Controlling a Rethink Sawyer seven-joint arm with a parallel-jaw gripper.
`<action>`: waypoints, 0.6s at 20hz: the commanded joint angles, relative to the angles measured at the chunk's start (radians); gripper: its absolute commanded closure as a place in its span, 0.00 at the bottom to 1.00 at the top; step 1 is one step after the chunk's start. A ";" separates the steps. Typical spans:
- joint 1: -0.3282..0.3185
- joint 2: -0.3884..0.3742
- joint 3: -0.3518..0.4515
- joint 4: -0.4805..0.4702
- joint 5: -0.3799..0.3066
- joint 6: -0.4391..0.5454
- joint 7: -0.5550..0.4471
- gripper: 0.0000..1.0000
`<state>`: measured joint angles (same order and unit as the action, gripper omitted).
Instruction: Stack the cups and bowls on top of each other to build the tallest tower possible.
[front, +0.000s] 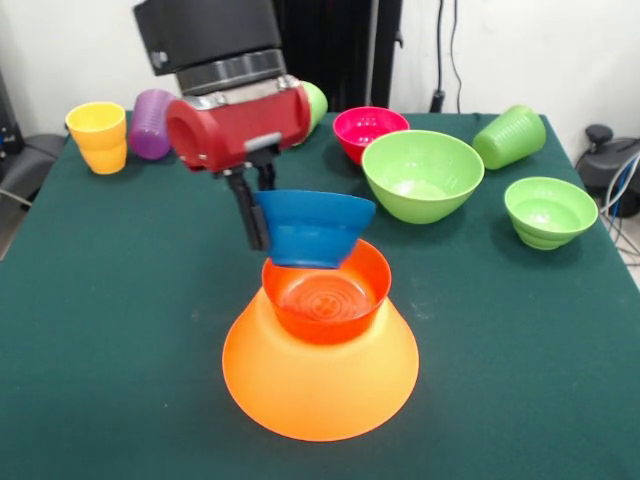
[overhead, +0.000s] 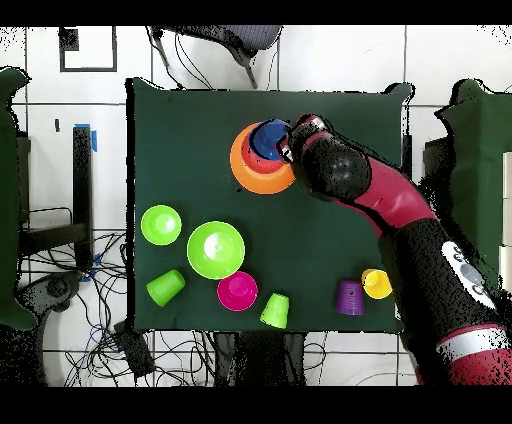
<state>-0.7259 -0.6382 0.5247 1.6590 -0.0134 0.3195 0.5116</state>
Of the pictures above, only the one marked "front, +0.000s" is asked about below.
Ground yellow ribbed cup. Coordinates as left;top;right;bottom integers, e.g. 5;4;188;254
66;101;128;175

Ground pink bowl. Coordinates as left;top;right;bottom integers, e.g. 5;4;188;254
332;106;411;166

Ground dark green tablecloth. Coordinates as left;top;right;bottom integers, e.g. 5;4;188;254
0;109;640;480

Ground blue ribbed bowl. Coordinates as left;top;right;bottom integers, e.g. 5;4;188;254
253;188;377;270

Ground small green ribbed bowl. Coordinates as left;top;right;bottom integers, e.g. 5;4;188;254
503;176;599;251

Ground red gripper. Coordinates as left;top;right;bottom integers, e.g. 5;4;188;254
165;77;314;252

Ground purple cup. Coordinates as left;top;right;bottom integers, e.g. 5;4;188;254
128;88;175;161

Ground black chair base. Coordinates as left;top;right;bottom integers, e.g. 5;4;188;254
574;123;640;219
0;64;81;201

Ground red bowl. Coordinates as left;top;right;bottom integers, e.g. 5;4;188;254
261;238;393;345

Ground green smooth cup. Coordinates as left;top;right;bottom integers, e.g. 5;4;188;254
471;103;547;171

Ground large green bowl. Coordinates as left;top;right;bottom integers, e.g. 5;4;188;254
361;129;486;225

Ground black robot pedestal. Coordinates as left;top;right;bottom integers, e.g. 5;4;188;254
272;0;404;114

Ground black wall cable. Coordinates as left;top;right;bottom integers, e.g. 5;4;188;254
429;0;464;115

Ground green ribbed cup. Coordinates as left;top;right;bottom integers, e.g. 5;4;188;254
292;80;329;147

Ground large orange bowl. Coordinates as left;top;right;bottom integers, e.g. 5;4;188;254
222;287;420;443

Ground tangle of floor cables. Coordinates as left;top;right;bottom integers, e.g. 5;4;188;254
597;149;640;261

